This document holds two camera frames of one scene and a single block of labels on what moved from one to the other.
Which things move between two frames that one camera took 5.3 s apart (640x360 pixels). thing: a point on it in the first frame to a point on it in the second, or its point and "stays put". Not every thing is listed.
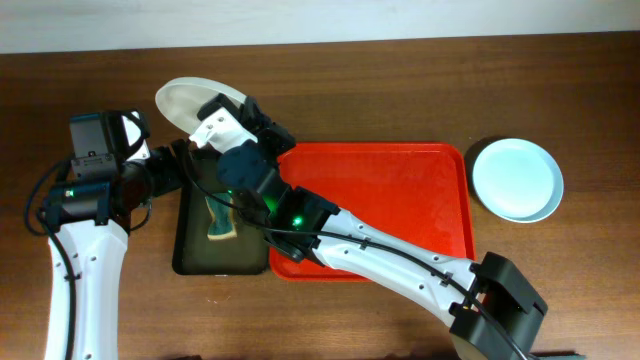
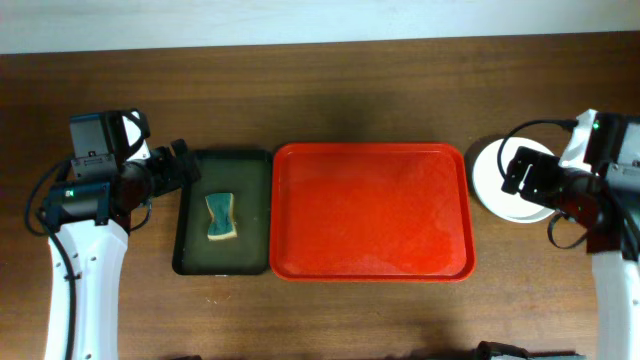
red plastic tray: [418, 194] stays put
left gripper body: [176, 163] stays put
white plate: [181, 99] to [488, 181]
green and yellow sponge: [223, 225] stays put
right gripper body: [251, 112] to [528, 173]
